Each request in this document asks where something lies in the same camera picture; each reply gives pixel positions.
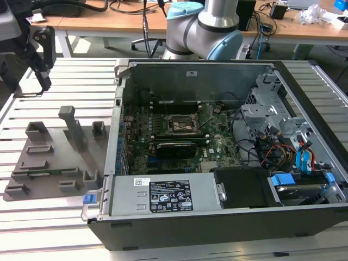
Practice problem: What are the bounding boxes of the silver metal drive cage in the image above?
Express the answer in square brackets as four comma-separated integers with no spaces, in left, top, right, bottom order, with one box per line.
[239,72,316,145]

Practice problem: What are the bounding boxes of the blue case latch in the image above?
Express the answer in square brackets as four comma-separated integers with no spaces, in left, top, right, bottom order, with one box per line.
[82,192,98,205]

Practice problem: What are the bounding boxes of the installed RAM stick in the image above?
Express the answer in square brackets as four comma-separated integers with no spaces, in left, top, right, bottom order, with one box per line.
[152,138,210,145]

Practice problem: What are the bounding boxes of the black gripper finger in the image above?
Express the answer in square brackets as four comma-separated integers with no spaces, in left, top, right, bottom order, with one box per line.
[0,58,22,95]
[23,26,57,92]

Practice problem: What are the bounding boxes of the CPU socket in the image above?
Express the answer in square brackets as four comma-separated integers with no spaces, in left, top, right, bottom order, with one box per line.
[167,113,202,134]

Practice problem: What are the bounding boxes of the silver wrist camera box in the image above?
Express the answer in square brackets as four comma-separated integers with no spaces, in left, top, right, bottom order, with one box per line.
[0,10,23,57]

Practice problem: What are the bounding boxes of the crumpled clear plastic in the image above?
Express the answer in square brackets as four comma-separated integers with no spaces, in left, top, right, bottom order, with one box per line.
[294,4,328,26]

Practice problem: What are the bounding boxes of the black plastic drive shroud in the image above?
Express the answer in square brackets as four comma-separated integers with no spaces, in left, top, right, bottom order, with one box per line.
[213,166,282,209]

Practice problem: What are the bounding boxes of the silver chipset heatsink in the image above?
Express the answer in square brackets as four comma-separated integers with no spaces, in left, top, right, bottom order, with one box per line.
[200,162,219,173]

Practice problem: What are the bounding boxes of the hanging blue cable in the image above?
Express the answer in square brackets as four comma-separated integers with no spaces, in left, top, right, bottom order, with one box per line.
[257,23,267,59]

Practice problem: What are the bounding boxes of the green motherboard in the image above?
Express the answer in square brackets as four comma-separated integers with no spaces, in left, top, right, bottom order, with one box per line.
[122,102,245,176]

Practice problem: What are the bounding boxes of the black open PC case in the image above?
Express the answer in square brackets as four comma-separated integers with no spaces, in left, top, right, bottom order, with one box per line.
[81,58,348,252]

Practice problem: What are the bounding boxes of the blue flat wire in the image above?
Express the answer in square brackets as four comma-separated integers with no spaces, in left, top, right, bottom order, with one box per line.
[294,146,314,176]

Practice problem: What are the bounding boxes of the silver power supply unit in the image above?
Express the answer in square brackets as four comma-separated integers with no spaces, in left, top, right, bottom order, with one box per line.
[99,173,226,218]

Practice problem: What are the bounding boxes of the wooden desk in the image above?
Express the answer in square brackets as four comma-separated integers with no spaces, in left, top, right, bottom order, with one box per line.
[28,5,175,59]
[244,0,348,59]

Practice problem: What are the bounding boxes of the hard disk in blue carrier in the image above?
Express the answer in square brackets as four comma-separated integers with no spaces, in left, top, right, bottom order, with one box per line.
[266,171,339,207]

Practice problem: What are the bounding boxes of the red yellow power wires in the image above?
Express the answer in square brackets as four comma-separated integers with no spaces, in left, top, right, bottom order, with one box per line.
[259,144,299,167]

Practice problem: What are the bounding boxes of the small black box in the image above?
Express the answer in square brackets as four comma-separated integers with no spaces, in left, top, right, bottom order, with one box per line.
[269,3,288,20]

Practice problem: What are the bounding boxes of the black office chair base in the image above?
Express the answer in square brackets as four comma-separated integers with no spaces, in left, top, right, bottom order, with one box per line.
[131,38,167,58]

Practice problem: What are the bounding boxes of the black RAM slot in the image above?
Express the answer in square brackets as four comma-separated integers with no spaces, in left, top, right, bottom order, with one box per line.
[150,101,202,107]
[151,136,210,141]
[151,134,210,139]
[151,109,202,114]
[150,104,202,109]
[152,131,209,136]
[150,107,202,111]

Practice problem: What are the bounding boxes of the tangled black desk cables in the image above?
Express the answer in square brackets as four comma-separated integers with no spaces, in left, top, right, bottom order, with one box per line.
[108,0,167,14]

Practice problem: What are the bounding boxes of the black graphics card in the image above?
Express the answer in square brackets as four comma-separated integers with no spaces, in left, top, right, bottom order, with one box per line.
[148,140,198,160]

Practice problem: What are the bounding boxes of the green RAM stick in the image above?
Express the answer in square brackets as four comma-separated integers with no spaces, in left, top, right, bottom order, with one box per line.
[28,169,79,175]

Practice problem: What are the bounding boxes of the silver laptop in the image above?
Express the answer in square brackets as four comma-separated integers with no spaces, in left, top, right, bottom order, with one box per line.
[287,0,319,8]

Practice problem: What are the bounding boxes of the grey parts rack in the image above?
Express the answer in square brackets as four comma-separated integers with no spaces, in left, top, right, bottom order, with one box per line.
[3,105,111,202]

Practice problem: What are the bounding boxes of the thin black wire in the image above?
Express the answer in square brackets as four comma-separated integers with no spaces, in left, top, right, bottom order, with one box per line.
[230,107,259,165]

